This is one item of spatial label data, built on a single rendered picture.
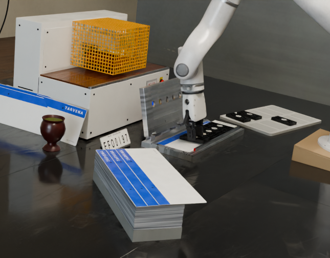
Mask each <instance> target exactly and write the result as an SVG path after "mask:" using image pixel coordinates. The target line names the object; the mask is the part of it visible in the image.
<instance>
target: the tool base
mask: <svg viewBox="0 0 330 258"><path fill-rule="evenodd" d="M206 121H209V122H211V121H210V120H208V119H204V120H203V123H204V122H206ZM183 131H186V126H185V125H184V124H183V123H182V124H180V125H178V124H177V125H176V126H174V127H172V128H170V132H168V133H166V134H164V135H161V133H158V134H156V135H151V136H150V137H146V140H144V141H142V143H141V147H144V148H155V149H157V151H158V152H161V153H164V154H167V155H171V156H174V157H177V158H181V159H184V160H187V161H191V162H193V161H195V160H197V159H199V158H201V157H202V156H204V155H206V154H208V153H210V152H212V151H214V150H215V149H217V148H219V147H221V146H223V145H225V144H227V143H228V142H230V141H232V140H234V139H236V138H238V137H240V136H241V135H243V134H244V129H243V128H239V129H238V130H236V131H234V132H232V133H230V134H228V135H226V136H224V137H222V138H220V139H218V140H216V141H214V142H212V143H210V144H208V145H206V146H204V147H202V148H201V149H199V150H197V151H192V152H190V153H188V152H184V151H182V150H179V149H175V148H172V147H168V146H165V145H161V144H158V142H161V141H163V140H165V139H167V138H170V137H172V136H174V135H177V134H179V133H181V132H183ZM160 135H161V136H160ZM157 144H158V145H157Z"/></svg>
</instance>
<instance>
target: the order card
mask: <svg viewBox="0 0 330 258"><path fill-rule="evenodd" d="M100 142H101V145H102V149H118V148H121V147H123V146H125V145H128V144H130V139H129V135H128V131H127V129H126V128H125V129H123V130H120V131H118V132H115V133H112V134H110V135H107V136H104V137H102V138H100Z"/></svg>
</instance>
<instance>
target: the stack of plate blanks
mask: <svg viewBox="0 0 330 258"><path fill-rule="evenodd" d="M94 162H95V166H94V173H93V180H94V182H95V183H96V185H97V187H98V188H99V190H100V191H101V193H102V195H103V196H104V198H105V199H106V201H107V203H108V204H109V206H110V207H111V209H112V211H113V212H114V214H115V215H116V217H117V219H118V220H119V222H120V223H121V225H122V227H123V228H124V230H125V231H126V233H127V235H128V236H129V238H130V239H131V241H132V242H144V241H158V240H172V239H181V235H182V223H183V221H182V220H183V213H184V208H185V205H164V206H147V205H146V204H145V202H144V201H143V200H142V198H141V197H140V196H139V194H138V193H137V192H136V190H135V189H134V188H133V186H132V185H131V184H130V182H129V181H128V180H127V178H126V177H125V175H124V174H123V173H122V171H121V170H120V169H119V168H118V166H117V165H116V164H115V162H114V161H113V160H112V158H111V157H110V156H109V154H108V153H107V152H106V150H105V149H97V150H96V154H95V161H94Z"/></svg>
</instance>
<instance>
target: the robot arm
mask: <svg viewBox="0 0 330 258"><path fill-rule="evenodd" d="M293 1H294V2H295V3H296V4H297V5H298V6H299V7H300V8H301V9H302V10H304V11H305V12H306V13H307V14H308V15H309V16H310V17H311V18H312V19H313V20H314V21H315V22H316V23H318V24H319V25H320V26H321V27H322V28H323V29H324V30H325V31H326V32H327V33H329V34H330V0H293ZM240 2H241V0H211V2H210V4H209V6H208V8H207V10H206V12H205V14H204V16H203V18H202V20H201V21H200V23H199V24H198V26H197V27H196V28H195V29H194V30H193V31H192V33H191V34H190V36H189V37H188V39H187V40H186V42H185V44H184V45H183V46H182V47H179V48H178V57H177V59H176V61H175V64H174V69H173V70H174V74H175V76H176V77H177V78H178V79H180V85H181V86H180V88H181V91H183V92H182V94H183V119H184V121H183V123H184V124H185V126H186V130H187V138H188V140H191V141H195V140H196V135H198V136H203V127H202V126H203V120H204V118H205V117H206V104H205V97H204V93H203V89H204V75H203V58H204V57H205V55H206V54H207V52H208V51H209V50H210V48H211V47H212V46H213V44H214V43H215V42H216V41H217V40H218V39H219V38H220V37H221V35H222V34H223V32H224V30H225V29H226V27H227V25H228V23H229V21H230V20H231V18H232V16H233V14H234V12H235V11H236V9H237V7H238V5H239V3H240ZM190 120H192V121H190ZM190 123H192V125H191V124H190ZM194 124H195V125H196V126H194ZM318 144H319V146H320V147H322V148H323V149H324V150H326V151H328V152H330V134H329V135H326V136H321V137H319V138H318Z"/></svg>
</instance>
